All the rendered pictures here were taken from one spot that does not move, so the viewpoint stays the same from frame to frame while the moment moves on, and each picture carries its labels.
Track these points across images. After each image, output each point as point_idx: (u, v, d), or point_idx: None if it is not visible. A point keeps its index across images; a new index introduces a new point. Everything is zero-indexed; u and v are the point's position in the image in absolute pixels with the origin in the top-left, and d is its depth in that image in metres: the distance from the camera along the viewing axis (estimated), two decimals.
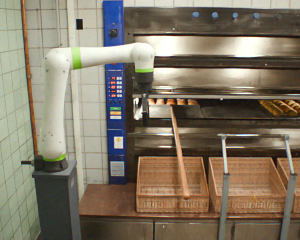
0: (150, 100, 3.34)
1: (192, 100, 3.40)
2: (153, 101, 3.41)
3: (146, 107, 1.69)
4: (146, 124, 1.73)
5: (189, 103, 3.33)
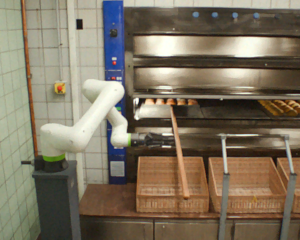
0: (150, 100, 3.34)
1: (192, 100, 3.40)
2: (153, 101, 3.41)
3: (158, 147, 2.36)
4: (171, 142, 2.35)
5: (189, 103, 3.33)
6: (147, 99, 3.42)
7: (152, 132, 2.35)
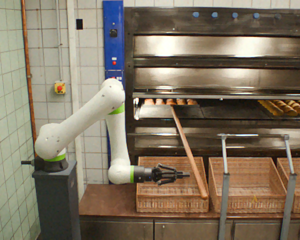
0: (150, 100, 3.33)
1: (191, 100, 3.41)
2: (152, 101, 3.40)
3: (170, 182, 1.81)
4: (187, 176, 1.81)
5: (189, 103, 3.33)
6: (146, 100, 3.40)
7: (162, 164, 1.81)
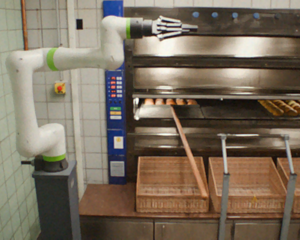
0: (150, 100, 3.33)
1: (191, 100, 3.41)
2: (152, 101, 3.40)
3: (174, 35, 1.48)
4: (194, 29, 1.50)
5: (189, 103, 3.33)
6: (146, 100, 3.40)
7: (164, 20, 1.54)
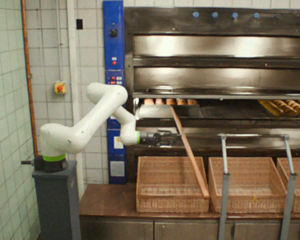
0: (150, 101, 3.33)
1: (191, 100, 3.41)
2: (152, 101, 3.40)
3: (166, 145, 2.39)
4: (180, 141, 2.38)
5: (189, 103, 3.34)
6: (146, 100, 3.40)
7: (161, 129, 2.38)
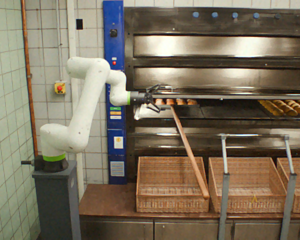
0: None
1: (191, 100, 3.41)
2: (152, 101, 3.40)
3: (155, 111, 2.31)
4: (168, 108, 2.31)
5: (189, 103, 3.34)
6: None
7: (149, 87, 2.28)
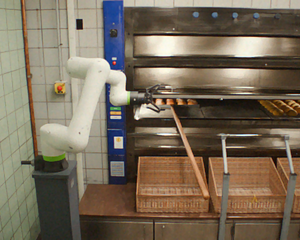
0: None
1: (191, 100, 3.41)
2: (152, 101, 3.40)
3: (155, 111, 2.31)
4: (168, 108, 2.31)
5: (189, 103, 3.34)
6: None
7: (149, 87, 2.28)
